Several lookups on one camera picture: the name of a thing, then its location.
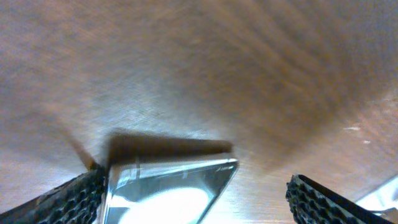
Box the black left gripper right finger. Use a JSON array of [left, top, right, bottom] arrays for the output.
[[285, 174, 395, 224]]

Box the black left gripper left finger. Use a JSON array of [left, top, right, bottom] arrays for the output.
[[1, 169, 105, 224]]

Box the black Galaxy smartphone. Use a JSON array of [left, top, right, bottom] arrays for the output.
[[99, 154, 239, 224]]

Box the white power strip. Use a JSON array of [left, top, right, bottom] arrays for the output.
[[356, 176, 397, 223]]

